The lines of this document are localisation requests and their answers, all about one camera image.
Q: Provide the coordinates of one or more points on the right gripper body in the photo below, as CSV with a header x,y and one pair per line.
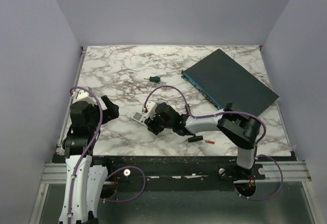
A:
x,y
157,125

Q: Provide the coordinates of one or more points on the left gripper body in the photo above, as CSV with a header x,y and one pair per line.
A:
x,y
95,112

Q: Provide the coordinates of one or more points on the white remote control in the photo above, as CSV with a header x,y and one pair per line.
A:
x,y
138,117

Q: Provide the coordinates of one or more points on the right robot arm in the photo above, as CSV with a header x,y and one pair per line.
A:
x,y
240,127

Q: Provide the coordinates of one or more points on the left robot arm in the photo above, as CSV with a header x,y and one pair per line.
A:
x,y
84,179

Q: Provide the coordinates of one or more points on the black hammer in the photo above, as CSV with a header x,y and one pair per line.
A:
x,y
194,138

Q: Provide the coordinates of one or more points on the green stubby screwdriver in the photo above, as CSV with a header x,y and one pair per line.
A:
x,y
154,79

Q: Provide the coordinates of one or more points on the red battery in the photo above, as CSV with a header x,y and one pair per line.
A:
x,y
209,142

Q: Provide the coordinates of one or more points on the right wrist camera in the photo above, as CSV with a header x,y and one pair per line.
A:
x,y
149,109

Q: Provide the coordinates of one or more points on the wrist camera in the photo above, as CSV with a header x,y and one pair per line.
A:
x,y
149,109
82,95

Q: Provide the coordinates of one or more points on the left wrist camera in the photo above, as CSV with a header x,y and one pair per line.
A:
x,y
82,95

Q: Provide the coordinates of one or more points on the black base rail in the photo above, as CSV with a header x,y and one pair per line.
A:
x,y
176,173

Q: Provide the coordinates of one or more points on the dark network switch box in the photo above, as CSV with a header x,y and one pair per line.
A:
x,y
221,80

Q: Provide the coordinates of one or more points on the aluminium frame rail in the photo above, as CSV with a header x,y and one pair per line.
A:
x,y
288,171

